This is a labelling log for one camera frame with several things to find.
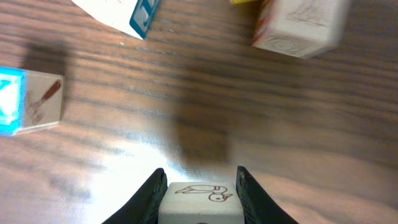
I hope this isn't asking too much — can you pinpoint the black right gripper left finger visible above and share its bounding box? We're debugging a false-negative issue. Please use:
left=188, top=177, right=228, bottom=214
left=103, top=168, right=168, bottom=224

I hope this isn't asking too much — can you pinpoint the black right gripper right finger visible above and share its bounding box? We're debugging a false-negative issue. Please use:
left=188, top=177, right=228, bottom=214
left=236, top=166, right=298, bottom=224

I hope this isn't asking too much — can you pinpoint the wooden block green L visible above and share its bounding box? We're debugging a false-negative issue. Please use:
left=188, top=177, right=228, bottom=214
left=158, top=182, right=245, bottom=224

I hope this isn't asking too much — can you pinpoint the wooden block blue X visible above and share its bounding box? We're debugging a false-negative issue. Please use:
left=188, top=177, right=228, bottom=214
left=1, top=67, right=64, bottom=136

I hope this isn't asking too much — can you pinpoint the wooden block red side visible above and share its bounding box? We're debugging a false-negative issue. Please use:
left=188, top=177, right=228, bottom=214
left=251, top=0, right=351, bottom=58

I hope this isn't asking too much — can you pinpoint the wooden block umbrella drawing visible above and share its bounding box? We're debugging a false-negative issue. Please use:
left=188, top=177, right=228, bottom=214
left=72, top=0, right=160, bottom=40

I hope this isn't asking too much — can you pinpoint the wooden block yellow side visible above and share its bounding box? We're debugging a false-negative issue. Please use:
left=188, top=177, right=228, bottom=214
left=229, top=0, right=257, bottom=4

